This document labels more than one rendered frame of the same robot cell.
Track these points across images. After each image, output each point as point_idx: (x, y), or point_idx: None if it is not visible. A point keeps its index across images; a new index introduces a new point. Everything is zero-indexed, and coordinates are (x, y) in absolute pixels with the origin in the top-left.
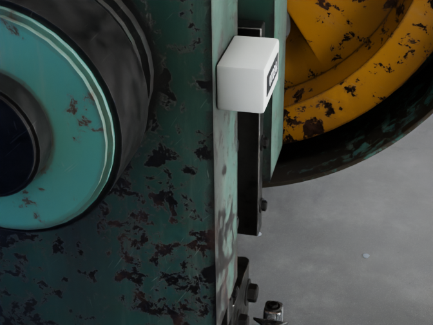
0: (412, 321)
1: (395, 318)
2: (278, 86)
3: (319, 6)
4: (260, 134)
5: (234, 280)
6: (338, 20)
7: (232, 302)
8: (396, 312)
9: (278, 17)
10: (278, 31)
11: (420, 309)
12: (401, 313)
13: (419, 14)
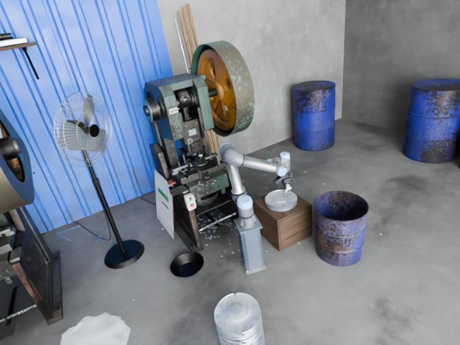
0: (314, 198)
1: (311, 196)
2: (207, 117)
3: (229, 107)
4: (200, 122)
5: (182, 137)
6: (231, 110)
7: (187, 142)
8: (313, 196)
9: (204, 107)
10: (205, 109)
11: None
12: (314, 196)
13: (234, 110)
